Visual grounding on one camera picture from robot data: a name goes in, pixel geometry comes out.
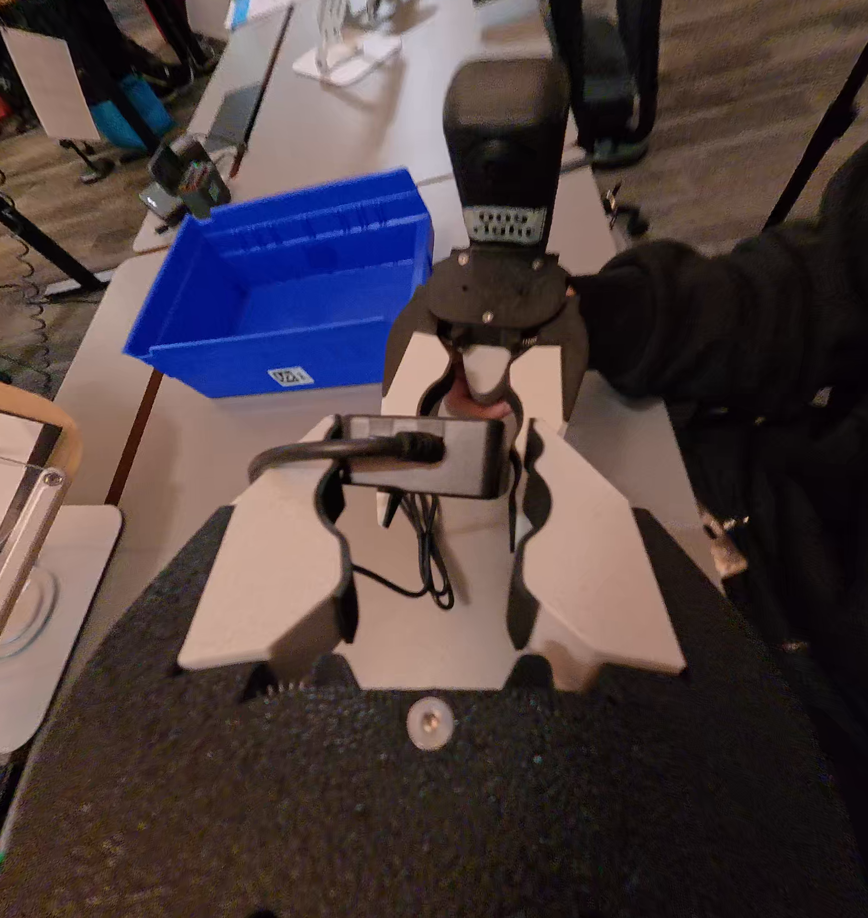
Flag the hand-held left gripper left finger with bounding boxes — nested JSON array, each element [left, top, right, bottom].
[[177, 415, 366, 691]]

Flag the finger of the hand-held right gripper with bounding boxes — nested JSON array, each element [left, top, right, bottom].
[[382, 330, 465, 418], [507, 349, 571, 436]]

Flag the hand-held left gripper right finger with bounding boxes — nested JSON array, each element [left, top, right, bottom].
[[505, 418, 687, 693]]

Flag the black usb hub cable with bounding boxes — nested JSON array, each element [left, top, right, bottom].
[[247, 430, 458, 612]]

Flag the person's right forearm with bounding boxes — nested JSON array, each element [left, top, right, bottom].
[[572, 125, 868, 424]]

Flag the person's right hand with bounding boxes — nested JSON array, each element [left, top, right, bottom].
[[448, 373, 514, 420]]

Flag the black clamp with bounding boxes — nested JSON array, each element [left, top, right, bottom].
[[601, 181, 651, 239]]

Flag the blue plastic bin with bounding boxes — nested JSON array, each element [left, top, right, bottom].
[[123, 167, 435, 400]]

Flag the clipboard stand with paper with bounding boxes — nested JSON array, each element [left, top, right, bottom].
[[0, 373, 124, 755]]

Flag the person's black hoodie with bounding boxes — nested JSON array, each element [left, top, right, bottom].
[[670, 387, 868, 918]]

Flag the white stand base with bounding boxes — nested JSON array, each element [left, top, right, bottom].
[[292, 0, 404, 88]]

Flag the black battery pack device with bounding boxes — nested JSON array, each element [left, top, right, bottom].
[[149, 135, 232, 222]]

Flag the black tripod stand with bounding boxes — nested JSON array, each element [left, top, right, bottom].
[[762, 0, 868, 232]]

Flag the blue bag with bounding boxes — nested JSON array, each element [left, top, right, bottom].
[[89, 74, 176, 153]]

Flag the white sign board on stand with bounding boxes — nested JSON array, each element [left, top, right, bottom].
[[0, 25, 115, 180]]

